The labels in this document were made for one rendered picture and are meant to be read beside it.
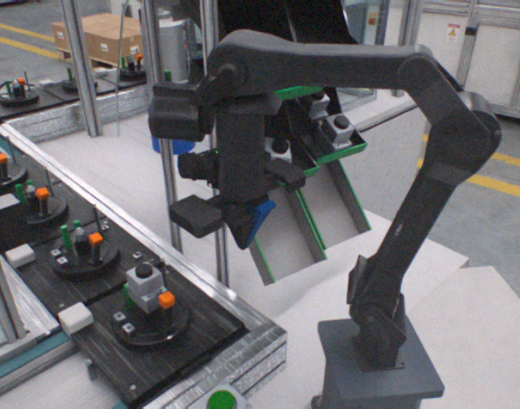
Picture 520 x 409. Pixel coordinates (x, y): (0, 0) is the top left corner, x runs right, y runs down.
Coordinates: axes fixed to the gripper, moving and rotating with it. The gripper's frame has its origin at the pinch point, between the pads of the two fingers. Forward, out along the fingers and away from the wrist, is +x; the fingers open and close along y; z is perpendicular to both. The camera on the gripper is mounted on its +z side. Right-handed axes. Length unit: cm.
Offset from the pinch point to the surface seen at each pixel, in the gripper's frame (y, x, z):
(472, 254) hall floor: -193, 125, 33
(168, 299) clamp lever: 5.2, 18.1, 12.7
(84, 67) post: -39, 14, 128
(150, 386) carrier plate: 12.9, 28.5, 8.2
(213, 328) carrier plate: -2.1, 28.5, 10.9
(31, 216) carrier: 7, 26, 67
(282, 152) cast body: -19.8, -0.3, 11.7
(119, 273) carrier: 2.3, 28.4, 36.1
